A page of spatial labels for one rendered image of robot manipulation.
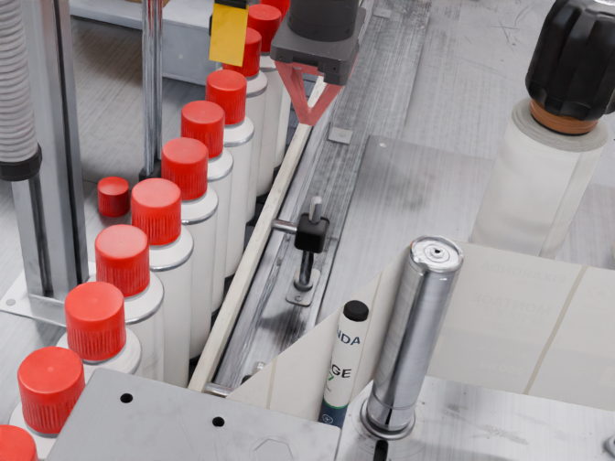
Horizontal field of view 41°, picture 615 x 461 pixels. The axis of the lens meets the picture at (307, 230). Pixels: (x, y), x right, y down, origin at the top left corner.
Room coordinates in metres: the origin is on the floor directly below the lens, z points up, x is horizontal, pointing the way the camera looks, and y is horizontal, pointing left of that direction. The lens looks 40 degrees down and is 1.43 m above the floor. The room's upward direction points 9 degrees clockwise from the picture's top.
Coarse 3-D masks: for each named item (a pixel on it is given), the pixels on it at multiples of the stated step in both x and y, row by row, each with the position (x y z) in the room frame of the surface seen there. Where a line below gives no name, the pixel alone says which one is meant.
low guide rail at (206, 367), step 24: (360, 0) 1.15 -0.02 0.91; (312, 96) 0.85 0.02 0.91; (288, 168) 0.70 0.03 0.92; (264, 216) 0.61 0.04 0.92; (264, 240) 0.59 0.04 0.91; (240, 264) 0.54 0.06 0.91; (240, 288) 0.51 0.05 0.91; (216, 336) 0.45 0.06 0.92; (216, 360) 0.43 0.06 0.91; (192, 384) 0.40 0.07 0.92
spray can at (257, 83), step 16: (256, 32) 0.66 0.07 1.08; (256, 48) 0.64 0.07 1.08; (224, 64) 0.64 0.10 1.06; (256, 64) 0.64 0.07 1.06; (256, 80) 0.64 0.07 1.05; (256, 96) 0.63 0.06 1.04; (256, 112) 0.63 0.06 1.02; (256, 128) 0.64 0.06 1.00; (256, 144) 0.64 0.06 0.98; (256, 160) 0.64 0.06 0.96; (256, 176) 0.64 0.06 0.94; (256, 192) 0.65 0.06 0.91
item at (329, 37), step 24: (312, 0) 0.61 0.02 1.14; (336, 0) 0.61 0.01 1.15; (288, 24) 0.63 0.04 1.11; (312, 24) 0.61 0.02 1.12; (336, 24) 0.62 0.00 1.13; (360, 24) 0.65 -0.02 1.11; (288, 48) 0.59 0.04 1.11; (312, 48) 0.60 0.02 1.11; (336, 48) 0.60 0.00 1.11; (336, 72) 0.59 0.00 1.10
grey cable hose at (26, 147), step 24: (0, 0) 0.42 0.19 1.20; (0, 24) 0.42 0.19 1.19; (0, 48) 0.42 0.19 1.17; (24, 48) 0.43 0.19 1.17; (0, 72) 0.42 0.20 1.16; (24, 72) 0.43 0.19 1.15; (0, 96) 0.41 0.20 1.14; (24, 96) 0.43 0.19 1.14; (0, 120) 0.42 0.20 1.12; (24, 120) 0.42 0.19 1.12; (0, 144) 0.42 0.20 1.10; (24, 144) 0.42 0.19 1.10; (0, 168) 0.41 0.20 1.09; (24, 168) 0.42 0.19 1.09
